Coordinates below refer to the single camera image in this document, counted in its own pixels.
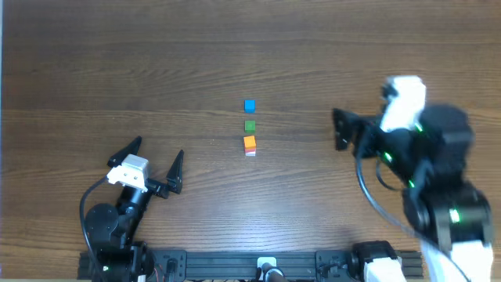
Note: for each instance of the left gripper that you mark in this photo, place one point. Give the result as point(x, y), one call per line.
point(159, 188)

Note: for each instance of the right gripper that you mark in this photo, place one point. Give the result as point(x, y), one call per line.
point(352, 133)

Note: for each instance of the blue cube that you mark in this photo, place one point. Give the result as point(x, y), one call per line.
point(249, 106)

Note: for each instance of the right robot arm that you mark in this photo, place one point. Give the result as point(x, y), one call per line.
point(442, 149)

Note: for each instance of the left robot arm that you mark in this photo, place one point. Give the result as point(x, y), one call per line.
point(102, 225)

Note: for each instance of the white cube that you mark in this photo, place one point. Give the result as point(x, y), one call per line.
point(250, 154)

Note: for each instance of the pink cube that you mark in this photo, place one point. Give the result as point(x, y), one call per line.
point(250, 150)

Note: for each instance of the orange cube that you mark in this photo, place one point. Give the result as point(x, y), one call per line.
point(249, 142)

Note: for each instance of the green cube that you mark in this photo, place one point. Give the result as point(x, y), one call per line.
point(250, 126)

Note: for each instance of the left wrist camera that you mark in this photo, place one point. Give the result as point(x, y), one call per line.
point(129, 172)

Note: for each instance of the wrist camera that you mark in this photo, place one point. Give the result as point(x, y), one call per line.
point(405, 102)
point(129, 172)

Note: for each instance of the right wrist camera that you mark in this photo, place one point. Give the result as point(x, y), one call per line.
point(405, 102)

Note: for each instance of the mounting rail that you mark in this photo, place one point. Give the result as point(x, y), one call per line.
point(223, 266)

